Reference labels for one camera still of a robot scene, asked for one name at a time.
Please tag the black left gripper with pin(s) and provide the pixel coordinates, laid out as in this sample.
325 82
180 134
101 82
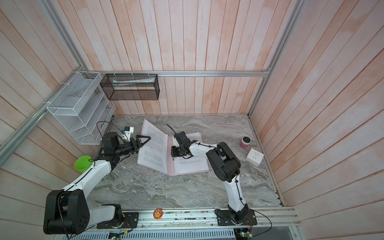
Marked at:
138 142

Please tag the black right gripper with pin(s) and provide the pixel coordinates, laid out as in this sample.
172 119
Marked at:
174 153

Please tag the printed white paper sheet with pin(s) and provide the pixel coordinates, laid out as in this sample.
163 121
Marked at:
154 153

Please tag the white paper stack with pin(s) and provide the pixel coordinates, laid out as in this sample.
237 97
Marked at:
181 166

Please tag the pink folder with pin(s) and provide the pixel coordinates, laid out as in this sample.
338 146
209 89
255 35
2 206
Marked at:
156 154

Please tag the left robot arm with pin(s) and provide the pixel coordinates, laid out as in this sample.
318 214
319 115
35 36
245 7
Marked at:
67 212

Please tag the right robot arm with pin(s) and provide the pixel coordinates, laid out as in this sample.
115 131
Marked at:
226 167

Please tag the green plastic goblet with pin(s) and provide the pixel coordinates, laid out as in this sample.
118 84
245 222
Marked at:
83 163

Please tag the red round badge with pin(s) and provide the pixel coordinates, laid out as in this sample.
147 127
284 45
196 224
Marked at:
158 214

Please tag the pink round speaker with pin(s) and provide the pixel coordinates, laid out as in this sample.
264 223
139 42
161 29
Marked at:
245 142

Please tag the white power socket cube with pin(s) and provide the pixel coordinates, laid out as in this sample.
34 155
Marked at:
255 157

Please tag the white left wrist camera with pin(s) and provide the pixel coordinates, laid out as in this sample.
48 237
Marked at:
126 133

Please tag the black wire mesh basket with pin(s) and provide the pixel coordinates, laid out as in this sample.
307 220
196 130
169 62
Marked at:
131 87

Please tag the white wire mesh shelf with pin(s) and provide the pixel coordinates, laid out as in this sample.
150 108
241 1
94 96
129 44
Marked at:
80 110

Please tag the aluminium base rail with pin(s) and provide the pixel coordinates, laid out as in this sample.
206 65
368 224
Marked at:
199 218

